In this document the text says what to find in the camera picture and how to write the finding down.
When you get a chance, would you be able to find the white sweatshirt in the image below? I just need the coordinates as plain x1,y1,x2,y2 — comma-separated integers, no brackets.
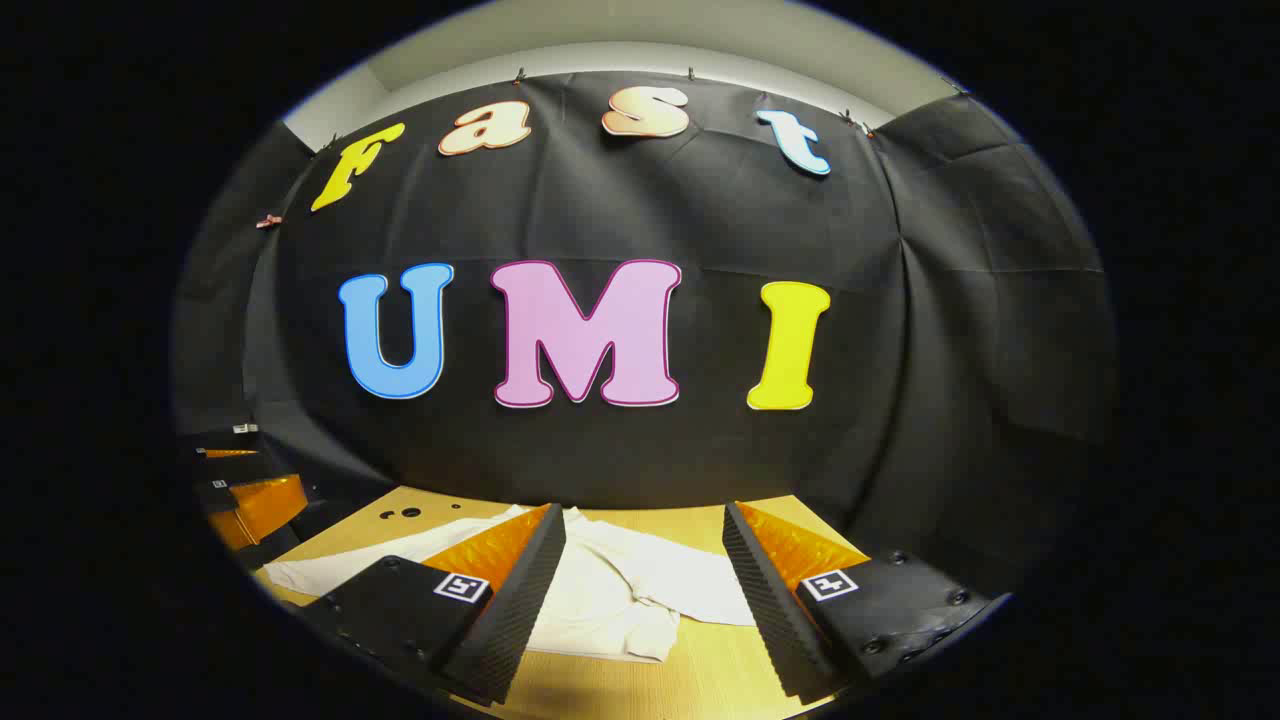
262,505,761,664

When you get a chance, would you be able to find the black backdrop cloth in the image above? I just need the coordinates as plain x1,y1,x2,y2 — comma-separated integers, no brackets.
170,70,1119,601

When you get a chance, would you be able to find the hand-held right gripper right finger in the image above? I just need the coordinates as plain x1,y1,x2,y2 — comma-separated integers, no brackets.
722,500,1011,704

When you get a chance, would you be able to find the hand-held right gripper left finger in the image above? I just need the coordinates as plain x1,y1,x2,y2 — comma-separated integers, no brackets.
300,503,567,706

